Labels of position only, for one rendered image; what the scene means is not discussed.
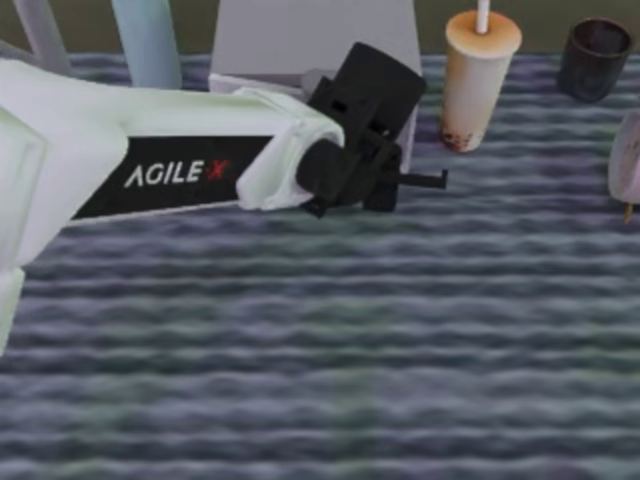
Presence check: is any milk tea cup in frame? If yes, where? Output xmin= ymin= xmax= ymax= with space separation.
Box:
xmin=439 ymin=10 xmax=524 ymax=154

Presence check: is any grey metal frame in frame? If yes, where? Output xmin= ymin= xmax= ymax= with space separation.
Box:
xmin=0 ymin=0 xmax=73 ymax=77

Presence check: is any light blue cylinder bottle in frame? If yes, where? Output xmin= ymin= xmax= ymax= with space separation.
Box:
xmin=110 ymin=0 xmax=184 ymax=92

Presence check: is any pale ice pop on stick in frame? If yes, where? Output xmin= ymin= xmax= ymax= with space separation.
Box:
xmin=608 ymin=110 xmax=640 ymax=225

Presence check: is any black cup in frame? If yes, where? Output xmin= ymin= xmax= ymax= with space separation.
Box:
xmin=556 ymin=18 xmax=633 ymax=104

